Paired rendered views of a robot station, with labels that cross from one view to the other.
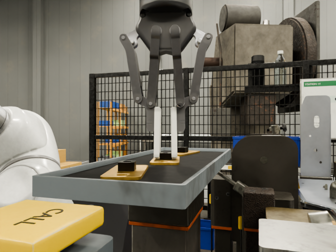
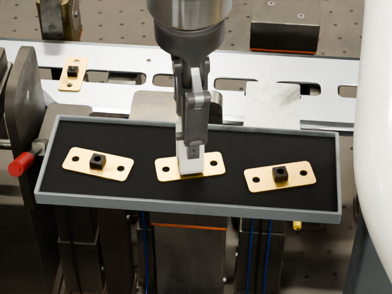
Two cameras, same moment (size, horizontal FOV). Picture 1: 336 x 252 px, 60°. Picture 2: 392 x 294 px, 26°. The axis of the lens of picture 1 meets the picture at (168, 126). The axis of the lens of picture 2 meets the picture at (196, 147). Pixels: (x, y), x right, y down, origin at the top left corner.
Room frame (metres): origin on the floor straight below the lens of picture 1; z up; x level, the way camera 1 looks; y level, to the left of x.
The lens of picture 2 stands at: (0.55, 0.70, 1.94)
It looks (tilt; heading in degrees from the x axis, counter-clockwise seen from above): 46 degrees down; 258
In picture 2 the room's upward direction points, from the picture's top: straight up
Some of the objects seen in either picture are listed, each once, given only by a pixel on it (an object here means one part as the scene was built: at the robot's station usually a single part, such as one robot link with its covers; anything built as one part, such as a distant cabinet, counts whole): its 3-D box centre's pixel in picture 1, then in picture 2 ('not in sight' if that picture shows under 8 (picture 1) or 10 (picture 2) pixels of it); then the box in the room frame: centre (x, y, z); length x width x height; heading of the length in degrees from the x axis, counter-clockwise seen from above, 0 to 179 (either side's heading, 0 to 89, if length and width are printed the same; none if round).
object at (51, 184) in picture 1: (168, 163); (191, 166); (0.41, 0.00, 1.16); 0.37 x 0.14 x 0.02; 163
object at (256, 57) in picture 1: (257, 71); not in sight; (1.65, -0.51, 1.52); 0.07 x 0.07 x 0.18
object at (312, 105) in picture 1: (315, 135); not in sight; (1.22, -0.62, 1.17); 0.12 x 0.01 x 0.34; 73
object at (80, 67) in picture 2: not in sight; (73, 72); (0.53, -0.39, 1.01); 0.08 x 0.04 x 0.01; 73
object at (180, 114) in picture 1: (187, 113); not in sight; (0.41, -0.03, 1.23); 0.03 x 0.01 x 0.05; 87
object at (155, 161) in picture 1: (165, 156); (189, 164); (0.41, 0.00, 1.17); 0.08 x 0.04 x 0.01; 177
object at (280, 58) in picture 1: (280, 68); not in sight; (1.62, -0.62, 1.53); 0.07 x 0.07 x 0.20
